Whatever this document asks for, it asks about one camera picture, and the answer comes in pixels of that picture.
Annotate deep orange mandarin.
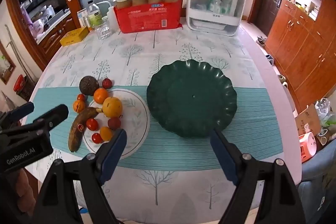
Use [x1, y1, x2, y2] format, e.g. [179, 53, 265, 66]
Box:
[94, 88, 109, 104]

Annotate dark brown avocado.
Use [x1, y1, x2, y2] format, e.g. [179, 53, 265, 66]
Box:
[79, 76, 100, 96]

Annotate small orange kumquat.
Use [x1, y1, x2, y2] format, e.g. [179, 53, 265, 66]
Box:
[73, 100, 86, 113]

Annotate large yellow orange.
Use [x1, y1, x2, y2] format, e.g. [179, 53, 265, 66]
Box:
[102, 97, 123, 118]

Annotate yellow box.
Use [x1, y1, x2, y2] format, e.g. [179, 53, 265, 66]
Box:
[59, 27, 89, 46]

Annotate white leaf print plate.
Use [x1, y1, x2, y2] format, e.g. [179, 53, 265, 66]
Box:
[83, 90, 151, 160]

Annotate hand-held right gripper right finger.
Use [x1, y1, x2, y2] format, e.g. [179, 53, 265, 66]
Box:
[209, 128, 306, 224]

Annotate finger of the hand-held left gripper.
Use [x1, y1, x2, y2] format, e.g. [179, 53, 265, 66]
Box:
[19, 104, 69, 136]
[5, 102, 35, 123]

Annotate clear ribbed glass cup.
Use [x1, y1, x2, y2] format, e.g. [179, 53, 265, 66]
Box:
[96, 21, 112, 40]

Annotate tree print tablecloth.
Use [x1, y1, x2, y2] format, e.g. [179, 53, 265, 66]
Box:
[25, 22, 302, 224]

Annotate small yellow orange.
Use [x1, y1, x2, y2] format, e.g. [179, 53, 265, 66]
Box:
[100, 126, 114, 142]

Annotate brown overripe banana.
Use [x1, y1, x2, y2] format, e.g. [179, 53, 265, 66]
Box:
[68, 107, 103, 153]

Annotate red basket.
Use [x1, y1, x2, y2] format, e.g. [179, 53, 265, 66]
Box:
[13, 74, 28, 94]

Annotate white squeeze bottle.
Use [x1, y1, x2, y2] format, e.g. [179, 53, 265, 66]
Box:
[106, 1, 120, 31]

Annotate red paper cup package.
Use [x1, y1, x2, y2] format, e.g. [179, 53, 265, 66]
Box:
[106, 0, 188, 34]

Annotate blue grey chair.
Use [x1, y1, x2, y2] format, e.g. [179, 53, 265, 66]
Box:
[299, 145, 336, 224]

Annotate wooden wall cabinet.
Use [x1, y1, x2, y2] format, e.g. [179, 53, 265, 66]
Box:
[265, 0, 336, 109]

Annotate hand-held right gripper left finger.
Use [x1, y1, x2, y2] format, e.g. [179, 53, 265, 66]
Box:
[31, 129, 128, 224]

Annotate red lychee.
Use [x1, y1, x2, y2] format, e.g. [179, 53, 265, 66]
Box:
[108, 117, 122, 130]

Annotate kitchen counter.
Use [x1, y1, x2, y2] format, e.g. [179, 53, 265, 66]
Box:
[34, 9, 72, 43]

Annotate orange white appliance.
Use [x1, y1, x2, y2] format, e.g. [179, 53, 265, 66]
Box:
[299, 132, 318, 163]

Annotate wooden picture frame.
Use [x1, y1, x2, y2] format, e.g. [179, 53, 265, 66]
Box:
[0, 42, 16, 84]

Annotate pale slipper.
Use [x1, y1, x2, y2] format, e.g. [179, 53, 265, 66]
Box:
[278, 74, 289, 88]

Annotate dark green scalloped plate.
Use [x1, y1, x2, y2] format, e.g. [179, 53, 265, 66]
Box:
[146, 60, 237, 138]

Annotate clear green label bottle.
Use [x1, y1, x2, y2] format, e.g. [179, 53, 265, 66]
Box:
[87, 0, 103, 30]

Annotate small white box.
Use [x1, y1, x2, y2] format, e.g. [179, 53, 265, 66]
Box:
[77, 9, 88, 28]

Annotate cardboard box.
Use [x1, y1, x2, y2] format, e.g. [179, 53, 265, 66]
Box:
[295, 104, 322, 135]

